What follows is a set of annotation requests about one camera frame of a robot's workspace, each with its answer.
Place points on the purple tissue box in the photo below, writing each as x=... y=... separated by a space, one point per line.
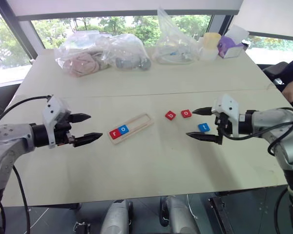
x=228 y=46

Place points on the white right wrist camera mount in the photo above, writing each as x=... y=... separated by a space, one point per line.
x=228 y=104

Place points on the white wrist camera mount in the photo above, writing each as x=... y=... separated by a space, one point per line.
x=228 y=104
x=52 y=109

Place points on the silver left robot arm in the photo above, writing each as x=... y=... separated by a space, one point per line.
x=5 y=141

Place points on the clear bag with grey items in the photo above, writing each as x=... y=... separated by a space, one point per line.
x=129 y=53

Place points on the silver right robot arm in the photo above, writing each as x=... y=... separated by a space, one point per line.
x=271 y=122

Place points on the clear bag with pink cloth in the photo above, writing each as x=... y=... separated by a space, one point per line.
x=80 y=63

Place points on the dark window pillar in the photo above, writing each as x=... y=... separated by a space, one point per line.
x=17 y=29

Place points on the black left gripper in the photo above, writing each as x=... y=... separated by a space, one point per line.
x=62 y=129

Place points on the pale yellow plastic cup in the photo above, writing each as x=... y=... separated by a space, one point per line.
x=210 y=45

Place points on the wooden letter tray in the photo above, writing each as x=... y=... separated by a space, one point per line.
x=134 y=130

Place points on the red letter tile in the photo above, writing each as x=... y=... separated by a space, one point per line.
x=171 y=115
x=186 y=113
x=114 y=134

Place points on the black metal frame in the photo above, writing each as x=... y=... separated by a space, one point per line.
x=219 y=212

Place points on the grey rounded leg shell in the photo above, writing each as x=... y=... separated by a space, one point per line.
x=178 y=214
x=114 y=217

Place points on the blue letter tile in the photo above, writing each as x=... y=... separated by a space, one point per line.
x=204 y=127
x=123 y=129

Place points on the white roller blind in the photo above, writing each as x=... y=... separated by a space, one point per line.
x=112 y=7
x=273 y=17

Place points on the tall clear plastic bag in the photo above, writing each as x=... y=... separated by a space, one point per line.
x=175 y=48

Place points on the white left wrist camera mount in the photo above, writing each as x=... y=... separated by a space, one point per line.
x=52 y=109

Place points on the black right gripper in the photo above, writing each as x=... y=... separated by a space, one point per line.
x=223 y=121

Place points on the black chair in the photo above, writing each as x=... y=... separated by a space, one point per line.
x=273 y=73

